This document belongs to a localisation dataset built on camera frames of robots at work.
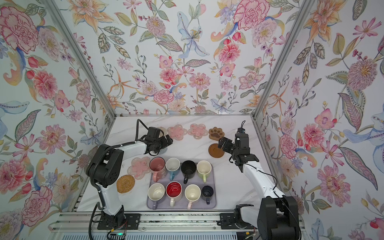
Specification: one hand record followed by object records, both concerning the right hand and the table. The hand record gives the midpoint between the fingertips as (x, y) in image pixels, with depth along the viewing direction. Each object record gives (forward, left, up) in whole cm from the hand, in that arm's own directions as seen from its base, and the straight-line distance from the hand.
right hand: (225, 141), depth 87 cm
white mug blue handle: (-12, +31, -9) cm, 34 cm away
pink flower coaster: (+19, +17, -14) cm, 29 cm away
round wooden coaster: (+2, +5, -15) cm, 16 cm away
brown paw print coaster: (+18, +3, -15) cm, 24 cm away
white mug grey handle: (-26, +38, -14) cm, 49 cm away
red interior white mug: (-25, +29, -13) cm, 40 cm away
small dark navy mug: (-26, +11, -13) cm, 31 cm away
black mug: (-13, +22, -11) cm, 28 cm away
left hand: (+5, +34, -10) cm, 36 cm away
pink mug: (-12, +40, -10) cm, 43 cm away
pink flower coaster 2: (+18, +32, -14) cm, 39 cm away
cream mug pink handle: (-26, +18, -13) cm, 34 cm away
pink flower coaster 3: (-11, +52, -14) cm, 55 cm away
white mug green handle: (-12, +12, -12) cm, 21 cm away
